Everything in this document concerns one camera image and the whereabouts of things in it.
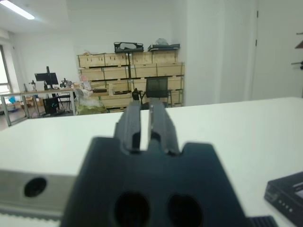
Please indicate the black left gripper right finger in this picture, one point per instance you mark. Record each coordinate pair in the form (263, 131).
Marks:
(163, 127)

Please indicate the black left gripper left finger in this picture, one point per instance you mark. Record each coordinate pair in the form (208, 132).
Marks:
(129, 130)

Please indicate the black printed box lid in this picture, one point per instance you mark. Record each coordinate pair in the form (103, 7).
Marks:
(286, 194)

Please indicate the brown cardboard box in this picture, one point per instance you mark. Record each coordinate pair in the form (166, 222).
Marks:
(300, 45)

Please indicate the wooden shipping crate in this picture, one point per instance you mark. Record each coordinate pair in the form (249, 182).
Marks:
(164, 57)
(116, 72)
(142, 58)
(144, 71)
(91, 61)
(116, 59)
(176, 82)
(92, 74)
(170, 69)
(116, 101)

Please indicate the black upright stand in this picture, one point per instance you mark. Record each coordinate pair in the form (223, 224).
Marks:
(135, 94)

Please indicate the black mesh office chair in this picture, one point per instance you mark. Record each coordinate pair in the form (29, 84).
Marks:
(157, 87)

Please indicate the olive green bag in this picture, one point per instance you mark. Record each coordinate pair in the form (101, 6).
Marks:
(91, 110)

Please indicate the white plastic bag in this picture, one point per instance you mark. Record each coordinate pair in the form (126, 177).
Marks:
(82, 92)

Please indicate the black device on desk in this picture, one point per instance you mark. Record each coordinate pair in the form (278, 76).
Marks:
(66, 83)

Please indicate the black tray with plastic bag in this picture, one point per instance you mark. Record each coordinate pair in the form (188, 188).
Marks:
(165, 46)

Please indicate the black computer tower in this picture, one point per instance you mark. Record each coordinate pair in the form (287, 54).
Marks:
(50, 106)

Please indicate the black open case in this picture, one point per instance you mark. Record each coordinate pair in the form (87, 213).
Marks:
(140, 48)

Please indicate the black computer monitor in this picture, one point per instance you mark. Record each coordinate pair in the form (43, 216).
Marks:
(46, 78)

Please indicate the wooden desk white legs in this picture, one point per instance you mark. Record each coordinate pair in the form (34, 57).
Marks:
(9, 111)

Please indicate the white door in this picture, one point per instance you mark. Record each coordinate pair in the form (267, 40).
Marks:
(277, 52)

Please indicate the grey framed window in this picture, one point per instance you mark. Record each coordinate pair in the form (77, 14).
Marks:
(4, 73)

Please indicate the white ceiling light strip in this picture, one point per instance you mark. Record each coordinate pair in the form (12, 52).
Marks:
(17, 9)

